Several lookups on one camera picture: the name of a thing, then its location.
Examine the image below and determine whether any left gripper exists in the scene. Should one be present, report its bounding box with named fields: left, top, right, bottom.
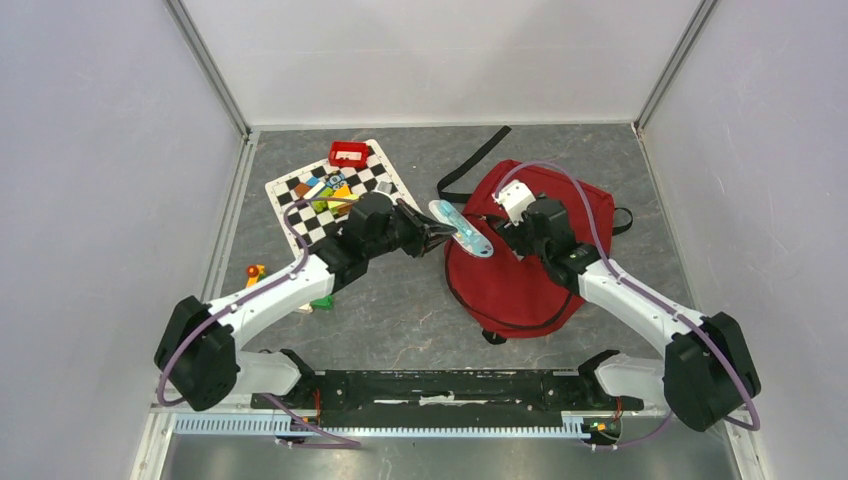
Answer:
left=365, top=199, right=457, bottom=259

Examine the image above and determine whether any light blue pamphlet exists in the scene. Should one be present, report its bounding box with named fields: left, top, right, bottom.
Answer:
left=428, top=200, right=494, bottom=258

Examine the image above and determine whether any black white chess mat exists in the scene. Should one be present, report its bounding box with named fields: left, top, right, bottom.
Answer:
left=265, top=139, right=419, bottom=255

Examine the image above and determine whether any red backpack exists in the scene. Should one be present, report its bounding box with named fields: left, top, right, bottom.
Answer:
left=436, top=126, right=633, bottom=345

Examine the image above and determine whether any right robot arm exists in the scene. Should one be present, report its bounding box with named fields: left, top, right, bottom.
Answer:
left=495, top=183, right=762, bottom=432

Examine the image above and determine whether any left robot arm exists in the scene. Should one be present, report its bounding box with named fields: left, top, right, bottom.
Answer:
left=154, top=193, right=457, bottom=411

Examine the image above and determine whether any colourful toy block cluster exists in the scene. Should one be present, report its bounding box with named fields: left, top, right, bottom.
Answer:
left=293, top=170, right=359, bottom=217

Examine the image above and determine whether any red plastic box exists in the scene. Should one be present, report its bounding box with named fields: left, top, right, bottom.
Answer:
left=327, top=141, right=371, bottom=169

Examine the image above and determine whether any toy block train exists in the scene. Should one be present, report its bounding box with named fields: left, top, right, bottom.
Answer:
left=245, top=264, right=334, bottom=314

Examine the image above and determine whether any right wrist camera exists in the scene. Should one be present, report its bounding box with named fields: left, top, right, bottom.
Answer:
left=493, top=179, right=536, bottom=225

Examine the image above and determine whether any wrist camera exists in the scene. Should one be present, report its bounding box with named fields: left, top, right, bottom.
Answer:
left=372, top=182, right=395, bottom=202
left=493, top=179, right=536, bottom=225

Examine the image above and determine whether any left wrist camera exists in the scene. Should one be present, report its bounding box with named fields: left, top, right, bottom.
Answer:
left=372, top=182, right=395, bottom=202

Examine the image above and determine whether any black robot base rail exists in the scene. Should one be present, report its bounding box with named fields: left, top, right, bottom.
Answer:
left=251, top=350, right=644, bottom=429

